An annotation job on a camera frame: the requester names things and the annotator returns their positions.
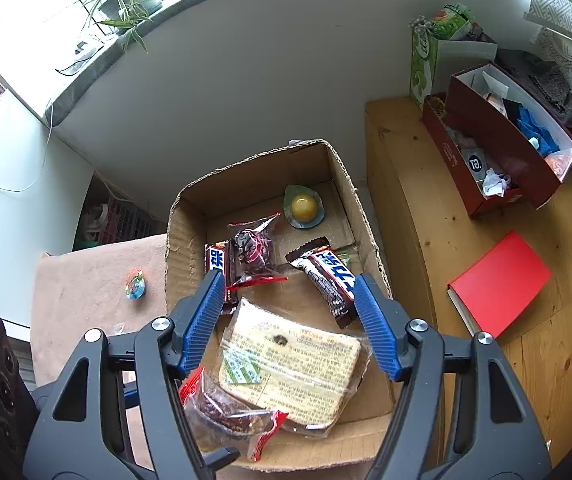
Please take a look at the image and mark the red plastic crate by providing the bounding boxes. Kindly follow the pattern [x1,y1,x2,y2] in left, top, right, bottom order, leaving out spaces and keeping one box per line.
[73,180,167,251]

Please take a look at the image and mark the white hanging cable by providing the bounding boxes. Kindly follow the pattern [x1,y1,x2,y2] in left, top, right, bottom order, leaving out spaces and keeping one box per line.
[0,102,56,193]

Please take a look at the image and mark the yellow jelly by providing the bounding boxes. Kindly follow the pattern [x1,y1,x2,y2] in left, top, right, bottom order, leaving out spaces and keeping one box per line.
[283,183,325,231]

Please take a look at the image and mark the dark red shoebox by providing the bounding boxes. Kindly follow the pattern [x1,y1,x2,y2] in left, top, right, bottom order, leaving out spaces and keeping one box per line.
[445,62,572,211]

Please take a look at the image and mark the maroon box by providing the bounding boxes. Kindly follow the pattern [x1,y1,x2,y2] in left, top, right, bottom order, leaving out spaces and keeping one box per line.
[421,92,522,219]

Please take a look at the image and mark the red book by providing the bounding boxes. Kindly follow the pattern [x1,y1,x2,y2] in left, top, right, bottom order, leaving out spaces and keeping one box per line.
[447,231,553,341]

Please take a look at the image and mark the large chocolate bar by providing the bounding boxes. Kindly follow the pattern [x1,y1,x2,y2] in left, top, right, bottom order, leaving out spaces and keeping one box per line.
[286,236,359,330]

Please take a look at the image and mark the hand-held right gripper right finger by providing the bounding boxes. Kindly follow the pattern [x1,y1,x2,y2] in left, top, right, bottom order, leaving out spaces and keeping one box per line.
[353,274,552,480]

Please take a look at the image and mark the wooden bench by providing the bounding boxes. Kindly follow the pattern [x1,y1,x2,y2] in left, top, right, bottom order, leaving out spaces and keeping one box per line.
[365,97,572,468]

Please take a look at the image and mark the grey stone windowsill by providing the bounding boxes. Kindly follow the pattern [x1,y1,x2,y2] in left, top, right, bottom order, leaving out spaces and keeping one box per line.
[40,0,537,126]

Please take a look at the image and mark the white framed window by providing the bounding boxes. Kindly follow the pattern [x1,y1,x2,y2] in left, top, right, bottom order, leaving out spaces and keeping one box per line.
[0,0,247,116]

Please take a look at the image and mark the dark snack packet red swirls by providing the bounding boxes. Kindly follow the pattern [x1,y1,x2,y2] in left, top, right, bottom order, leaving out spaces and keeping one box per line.
[226,212,289,288]

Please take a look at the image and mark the crumpled white paper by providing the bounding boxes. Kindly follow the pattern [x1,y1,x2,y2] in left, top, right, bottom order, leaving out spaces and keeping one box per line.
[481,167,514,198]

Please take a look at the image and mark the grey cloth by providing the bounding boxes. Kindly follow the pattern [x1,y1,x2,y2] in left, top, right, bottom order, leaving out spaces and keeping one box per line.
[496,49,572,131]

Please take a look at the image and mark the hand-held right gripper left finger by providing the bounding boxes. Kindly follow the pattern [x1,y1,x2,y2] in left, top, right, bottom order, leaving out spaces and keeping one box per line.
[23,270,227,480]

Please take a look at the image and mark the sandwich bread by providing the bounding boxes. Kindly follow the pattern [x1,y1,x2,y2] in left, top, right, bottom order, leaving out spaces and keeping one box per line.
[218,297,371,433]

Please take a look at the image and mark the cardboard box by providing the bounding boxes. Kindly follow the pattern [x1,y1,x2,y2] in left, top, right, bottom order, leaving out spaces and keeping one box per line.
[165,139,397,473]

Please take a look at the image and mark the black cable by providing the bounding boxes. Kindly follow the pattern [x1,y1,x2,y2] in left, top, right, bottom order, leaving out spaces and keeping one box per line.
[56,35,104,76]

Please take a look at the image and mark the spider plant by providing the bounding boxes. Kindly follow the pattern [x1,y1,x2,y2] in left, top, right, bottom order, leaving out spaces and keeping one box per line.
[78,0,167,53]

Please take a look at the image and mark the round jelly cup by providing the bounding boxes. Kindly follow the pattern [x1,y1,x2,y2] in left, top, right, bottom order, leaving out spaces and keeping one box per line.
[124,269,147,301]

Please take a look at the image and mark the small chocolate bar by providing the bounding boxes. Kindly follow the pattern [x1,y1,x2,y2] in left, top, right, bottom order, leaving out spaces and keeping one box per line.
[204,241,239,308]

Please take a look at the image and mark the dark snack packet red ends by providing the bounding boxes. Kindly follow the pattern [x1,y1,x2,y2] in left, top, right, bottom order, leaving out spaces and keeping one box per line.
[178,366,289,462]

